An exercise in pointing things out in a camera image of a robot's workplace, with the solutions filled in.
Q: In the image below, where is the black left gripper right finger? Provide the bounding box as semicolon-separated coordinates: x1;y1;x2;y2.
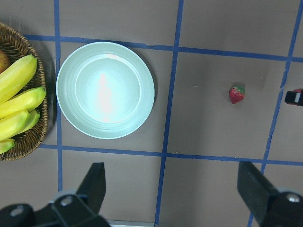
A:
237;161;303;227

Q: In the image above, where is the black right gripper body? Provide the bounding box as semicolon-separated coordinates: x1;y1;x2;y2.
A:
285;89;303;105

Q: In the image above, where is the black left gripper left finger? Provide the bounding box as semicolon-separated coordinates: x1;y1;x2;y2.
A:
0;162;110;227

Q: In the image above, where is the light green plate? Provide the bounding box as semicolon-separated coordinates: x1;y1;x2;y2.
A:
56;42;155;140

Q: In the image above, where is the yellow banana bunch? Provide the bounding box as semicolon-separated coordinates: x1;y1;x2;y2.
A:
0;54;46;154

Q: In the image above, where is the red apple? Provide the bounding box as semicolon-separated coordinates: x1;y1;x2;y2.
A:
0;50;10;73

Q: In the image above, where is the wicker fruit basket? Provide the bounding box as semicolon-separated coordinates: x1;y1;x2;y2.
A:
0;23;48;161

